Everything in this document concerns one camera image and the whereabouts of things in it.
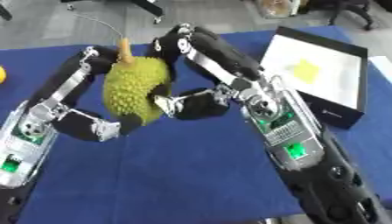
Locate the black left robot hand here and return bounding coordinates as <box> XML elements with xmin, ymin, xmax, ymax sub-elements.
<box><xmin>18</xmin><ymin>45</ymin><xmax>146</xmax><ymax>143</ymax></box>

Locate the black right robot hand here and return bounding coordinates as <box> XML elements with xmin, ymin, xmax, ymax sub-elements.
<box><xmin>147</xmin><ymin>23</ymin><xmax>284</xmax><ymax>121</ymax></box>

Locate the green spiky durian toy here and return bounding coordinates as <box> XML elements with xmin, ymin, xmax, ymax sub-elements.
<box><xmin>102</xmin><ymin>38</ymin><xmax>175</xmax><ymax>127</ymax></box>

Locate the black box white inside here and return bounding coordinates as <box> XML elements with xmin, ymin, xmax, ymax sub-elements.
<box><xmin>258</xmin><ymin>25</ymin><xmax>371</xmax><ymax>130</ymax></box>

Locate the yellow flat object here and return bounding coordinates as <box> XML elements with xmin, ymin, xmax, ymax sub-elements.
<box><xmin>286</xmin><ymin>59</ymin><xmax>322</xmax><ymax>85</ymax></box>

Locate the black chair base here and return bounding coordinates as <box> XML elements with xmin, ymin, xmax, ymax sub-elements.
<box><xmin>59</xmin><ymin>0</ymin><xmax>165</xmax><ymax>25</ymax></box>

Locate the black office chair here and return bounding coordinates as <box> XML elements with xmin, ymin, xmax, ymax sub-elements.
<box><xmin>300</xmin><ymin>0</ymin><xmax>377</xmax><ymax>32</ymax></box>

